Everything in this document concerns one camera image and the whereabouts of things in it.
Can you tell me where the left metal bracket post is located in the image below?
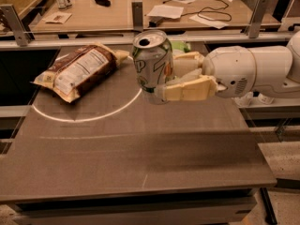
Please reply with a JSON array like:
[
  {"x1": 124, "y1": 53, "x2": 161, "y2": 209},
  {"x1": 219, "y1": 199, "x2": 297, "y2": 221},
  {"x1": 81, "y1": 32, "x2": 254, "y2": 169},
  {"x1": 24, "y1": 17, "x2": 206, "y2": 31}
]
[{"x1": 0, "y1": 4, "x2": 31, "y2": 47}]

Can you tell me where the black cable on desk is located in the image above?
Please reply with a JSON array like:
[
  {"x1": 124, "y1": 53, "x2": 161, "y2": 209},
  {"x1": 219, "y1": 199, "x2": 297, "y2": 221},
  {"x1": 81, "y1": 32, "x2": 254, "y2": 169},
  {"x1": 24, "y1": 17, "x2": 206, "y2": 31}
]
[{"x1": 162, "y1": 0, "x2": 233, "y2": 23}]

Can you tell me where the black object on desk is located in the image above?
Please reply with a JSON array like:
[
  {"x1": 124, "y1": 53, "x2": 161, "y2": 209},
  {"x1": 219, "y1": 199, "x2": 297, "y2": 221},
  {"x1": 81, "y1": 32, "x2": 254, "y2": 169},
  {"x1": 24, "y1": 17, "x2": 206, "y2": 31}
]
[{"x1": 95, "y1": 0, "x2": 111, "y2": 7}]

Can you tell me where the right metal bracket post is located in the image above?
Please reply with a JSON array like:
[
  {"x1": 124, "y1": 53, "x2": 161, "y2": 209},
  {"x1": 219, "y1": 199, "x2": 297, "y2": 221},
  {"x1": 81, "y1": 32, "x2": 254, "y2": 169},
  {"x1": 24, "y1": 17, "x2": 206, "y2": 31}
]
[{"x1": 245, "y1": 0, "x2": 269, "y2": 38}]

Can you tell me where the metal bracket post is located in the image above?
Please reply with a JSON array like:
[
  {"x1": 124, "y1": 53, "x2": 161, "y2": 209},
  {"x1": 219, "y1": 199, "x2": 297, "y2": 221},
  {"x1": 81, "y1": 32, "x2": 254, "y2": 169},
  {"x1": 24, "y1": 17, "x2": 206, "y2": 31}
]
[
  {"x1": 0, "y1": 4, "x2": 31, "y2": 47},
  {"x1": 131, "y1": 1, "x2": 143, "y2": 36},
  {"x1": 245, "y1": 0, "x2": 269, "y2": 38}
]

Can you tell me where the brown snack bag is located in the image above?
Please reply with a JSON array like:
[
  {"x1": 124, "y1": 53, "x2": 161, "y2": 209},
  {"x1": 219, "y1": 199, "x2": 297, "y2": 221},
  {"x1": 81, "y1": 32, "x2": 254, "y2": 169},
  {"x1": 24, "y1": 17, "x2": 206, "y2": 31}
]
[{"x1": 34, "y1": 43, "x2": 129, "y2": 103}]

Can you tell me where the middle metal bracket post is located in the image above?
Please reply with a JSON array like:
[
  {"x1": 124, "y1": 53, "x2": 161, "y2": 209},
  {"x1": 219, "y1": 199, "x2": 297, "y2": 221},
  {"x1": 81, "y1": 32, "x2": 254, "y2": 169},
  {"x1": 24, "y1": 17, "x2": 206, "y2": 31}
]
[{"x1": 131, "y1": 1, "x2": 143, "y2": 36}]

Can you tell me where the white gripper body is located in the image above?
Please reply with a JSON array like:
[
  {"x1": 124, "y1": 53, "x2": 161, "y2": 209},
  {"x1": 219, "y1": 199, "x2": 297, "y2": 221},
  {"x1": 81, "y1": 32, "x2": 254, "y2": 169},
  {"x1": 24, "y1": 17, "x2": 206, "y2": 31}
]
[{"x1": 202, "y1": 46, "x2": 256, "y2": 98}]

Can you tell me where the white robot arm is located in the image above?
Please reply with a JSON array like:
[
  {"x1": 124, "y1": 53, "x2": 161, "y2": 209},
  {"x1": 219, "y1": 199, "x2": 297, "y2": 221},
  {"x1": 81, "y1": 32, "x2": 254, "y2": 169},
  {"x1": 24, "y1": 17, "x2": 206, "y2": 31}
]
[{"x1": 155, "y1": 32, "x2": 300, "y2": 101}]

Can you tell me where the white paper sheet centre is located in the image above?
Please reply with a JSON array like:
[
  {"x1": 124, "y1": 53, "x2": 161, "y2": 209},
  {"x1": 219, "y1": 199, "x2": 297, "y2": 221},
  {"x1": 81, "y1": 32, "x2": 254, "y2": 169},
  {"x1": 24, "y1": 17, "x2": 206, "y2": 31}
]
[{"x1": 147, "y1": 5, "x2": 184, "y2": 19}]

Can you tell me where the wooden background desk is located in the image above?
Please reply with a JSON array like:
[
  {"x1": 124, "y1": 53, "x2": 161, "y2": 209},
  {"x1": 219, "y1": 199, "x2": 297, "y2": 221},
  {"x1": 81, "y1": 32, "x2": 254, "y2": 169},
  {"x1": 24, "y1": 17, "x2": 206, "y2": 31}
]
[{"x1": 29, "y1": 0, "x2": 282, "y2": 36}]

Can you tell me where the clear sanitizer bottle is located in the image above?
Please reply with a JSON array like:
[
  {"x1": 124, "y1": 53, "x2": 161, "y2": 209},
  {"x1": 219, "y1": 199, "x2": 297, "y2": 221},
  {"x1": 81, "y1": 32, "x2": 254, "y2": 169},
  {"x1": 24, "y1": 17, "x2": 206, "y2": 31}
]
[
  {"x1": 234, "y1": 92, "x2": 253, "y2": 107},
  {"x1": 258, "y1": 93, "x2": 274, "y2": 105}
]

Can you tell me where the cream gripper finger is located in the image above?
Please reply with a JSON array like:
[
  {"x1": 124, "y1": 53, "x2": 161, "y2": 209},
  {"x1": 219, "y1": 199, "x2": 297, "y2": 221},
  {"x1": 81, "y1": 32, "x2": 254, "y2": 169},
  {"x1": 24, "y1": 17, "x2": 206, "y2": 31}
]
[
  {"x1": 155, "y1": 75, "x2": 218, "y2": 101},
  {"x1": 173, "y1": 52, "x2": 204, "y2": 77}
]

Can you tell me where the clear sanitizer bottle right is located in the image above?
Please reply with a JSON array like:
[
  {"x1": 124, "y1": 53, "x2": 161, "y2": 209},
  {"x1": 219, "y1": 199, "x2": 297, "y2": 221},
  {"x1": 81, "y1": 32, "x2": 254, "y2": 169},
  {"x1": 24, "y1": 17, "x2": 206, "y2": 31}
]
[{"x1": 258, "y1": 93, "x2": 274, "y2": 105}]

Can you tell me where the green snack bag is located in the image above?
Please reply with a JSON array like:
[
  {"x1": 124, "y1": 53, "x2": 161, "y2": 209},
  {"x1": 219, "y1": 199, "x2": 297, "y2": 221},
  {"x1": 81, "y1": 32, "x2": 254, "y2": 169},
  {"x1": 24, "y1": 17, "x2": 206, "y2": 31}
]
[{"x1": 171, "y1": 41, "x2": 190, "y2": 55}]

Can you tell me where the small paper card left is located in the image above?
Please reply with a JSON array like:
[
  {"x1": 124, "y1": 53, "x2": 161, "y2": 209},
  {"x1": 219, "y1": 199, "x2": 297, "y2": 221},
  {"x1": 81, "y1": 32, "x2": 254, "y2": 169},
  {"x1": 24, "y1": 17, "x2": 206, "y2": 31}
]
[{"x1": 43, "y1": 11, "x2": 72, "y2": 24}]

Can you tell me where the white paper sheet right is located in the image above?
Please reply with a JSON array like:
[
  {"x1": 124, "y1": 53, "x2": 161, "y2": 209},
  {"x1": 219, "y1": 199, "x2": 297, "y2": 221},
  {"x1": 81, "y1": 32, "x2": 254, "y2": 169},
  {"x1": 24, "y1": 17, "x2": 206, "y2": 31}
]
[{"x1": 190, "y1": 15, "x2": 227, "y2": 29}]

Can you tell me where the silver green 7up can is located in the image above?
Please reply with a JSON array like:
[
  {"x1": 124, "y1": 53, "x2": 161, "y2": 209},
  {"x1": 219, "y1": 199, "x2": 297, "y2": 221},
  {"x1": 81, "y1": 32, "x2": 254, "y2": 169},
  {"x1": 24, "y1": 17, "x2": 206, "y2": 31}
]
[{"x1": 132, "y1": 30, "x2": 174, "y2": 104}]

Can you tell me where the clear sanitizer bottle left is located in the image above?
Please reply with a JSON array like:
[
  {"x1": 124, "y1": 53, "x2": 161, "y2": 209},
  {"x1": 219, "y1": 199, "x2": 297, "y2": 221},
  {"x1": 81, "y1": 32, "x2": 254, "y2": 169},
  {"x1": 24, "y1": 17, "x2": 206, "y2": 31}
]
[{"x1": 234, "y1": 92, "x2": 253, "y2": 107}]

